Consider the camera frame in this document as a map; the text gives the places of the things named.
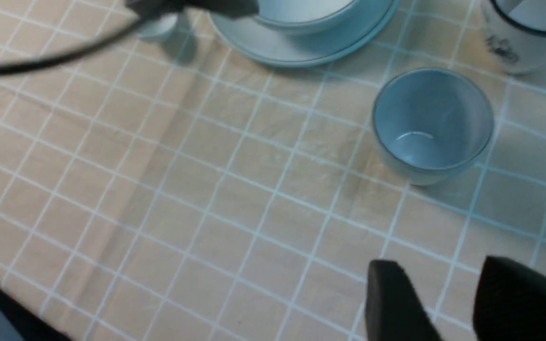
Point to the pale blue plate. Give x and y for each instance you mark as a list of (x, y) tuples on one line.
[(277, 49)]

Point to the beige checkered tablecloth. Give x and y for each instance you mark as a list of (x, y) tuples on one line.
[(184, 192)]

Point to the pale blue shallow bowl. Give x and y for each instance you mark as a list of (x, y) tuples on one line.
[(297, 17)]

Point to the white cup bicycle print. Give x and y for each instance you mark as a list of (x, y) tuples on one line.
[(514, 33)]

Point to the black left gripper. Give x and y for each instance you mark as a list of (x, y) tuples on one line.
[(154, 9)]

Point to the small pale blue cup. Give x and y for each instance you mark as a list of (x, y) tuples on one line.
[(431, 124)]

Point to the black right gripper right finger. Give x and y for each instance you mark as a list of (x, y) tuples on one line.
[(510, 302)]

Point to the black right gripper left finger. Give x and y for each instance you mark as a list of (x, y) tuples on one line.
[(393, 310)]

